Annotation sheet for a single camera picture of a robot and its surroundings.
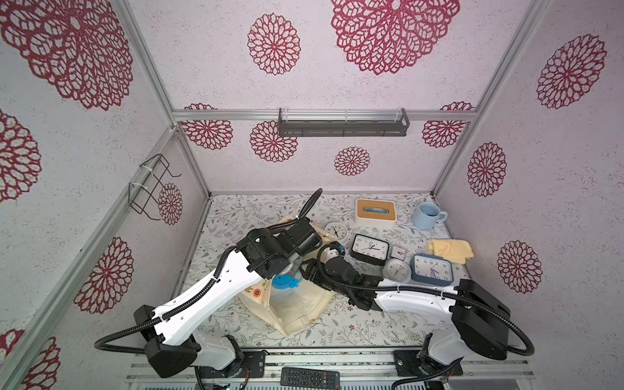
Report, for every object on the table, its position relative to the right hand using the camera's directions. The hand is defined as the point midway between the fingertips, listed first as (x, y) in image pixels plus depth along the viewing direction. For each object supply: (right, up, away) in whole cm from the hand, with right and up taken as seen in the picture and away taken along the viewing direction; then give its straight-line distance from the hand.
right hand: (299, 267), depth 78 cm
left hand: (-4, +5, -9) cm, 11 cm away
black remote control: (+4, -31, -8) cm, 32 cm away
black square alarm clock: (+28, +3, +20) cm, 34 cm away
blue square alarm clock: (+50, -4, +14) cm, 52 cm away
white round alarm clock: (+36, -4, +14) cm, 39 cm away
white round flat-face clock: (+15, +10, +24) cm, 30 cm away
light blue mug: (+54, +17, +28) cm, 63 cm away
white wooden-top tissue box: (+32, +17, +29) cm, 47 cm away
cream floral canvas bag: (-3, -15, +4) cm, 16 cm away
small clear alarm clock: (+39, +2, +19) cm, 44 cm away
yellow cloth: (+63, +3, +20) cm, 66 cm away
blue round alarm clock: (-5, -7, +9) cm, 13 cm away
